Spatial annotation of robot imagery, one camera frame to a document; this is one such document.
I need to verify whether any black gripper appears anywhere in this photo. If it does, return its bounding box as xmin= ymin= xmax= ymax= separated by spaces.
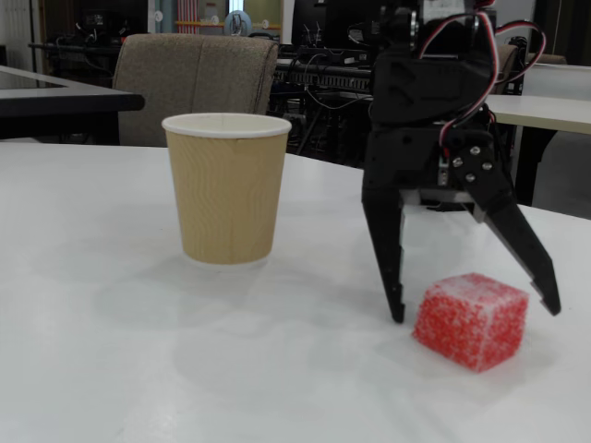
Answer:
xmin=362 ymin=48 xmax=562 ymax=325

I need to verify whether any red foam cube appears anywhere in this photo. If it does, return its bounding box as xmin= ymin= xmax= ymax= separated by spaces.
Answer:
xmin=412 ymin=271 xmax=530 ymax=374

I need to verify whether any brown ribbed paper cup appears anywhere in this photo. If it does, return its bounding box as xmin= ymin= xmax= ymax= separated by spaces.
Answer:
xmin=161 ymin=112 xmax=294 ymax=271

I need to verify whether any white background table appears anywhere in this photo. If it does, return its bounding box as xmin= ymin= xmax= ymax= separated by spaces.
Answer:
xmin=487 ymin=91 xmax=591 ymax=207

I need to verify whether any beige background chair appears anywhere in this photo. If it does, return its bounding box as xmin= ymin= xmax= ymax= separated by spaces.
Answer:
xmin=528 ymin=52 xmax=569 ymax=66
xmin=499 ymin=42 xmax=521 ymax=96

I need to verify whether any black equipment rack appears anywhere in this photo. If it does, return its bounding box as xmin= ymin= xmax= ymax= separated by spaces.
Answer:
xmin=270 ymin=43 xmax=378 ymax=170

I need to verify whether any blue round object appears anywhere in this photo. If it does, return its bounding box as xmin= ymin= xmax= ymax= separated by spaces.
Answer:
xmin=223 ymin=9 xmax=253 ymax=36

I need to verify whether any beige fabric chair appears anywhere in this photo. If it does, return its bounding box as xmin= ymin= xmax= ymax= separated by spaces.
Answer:
xmin=112 ymin=31 xmax=280 ymax=149

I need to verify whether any dark edged desk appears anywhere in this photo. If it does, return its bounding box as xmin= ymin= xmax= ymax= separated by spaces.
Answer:
xmin=0 ymin=64 xmax=146 ymax=144

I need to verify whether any dark cluttered bench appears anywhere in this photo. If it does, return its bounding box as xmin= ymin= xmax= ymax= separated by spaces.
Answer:
xmin=27 ymin=13 xmax=126 ymax=79

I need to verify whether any looped wrist servo cable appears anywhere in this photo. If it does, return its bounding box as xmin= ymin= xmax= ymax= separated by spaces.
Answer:
xmin=494 ymin=21 xmax=548 ymax=87

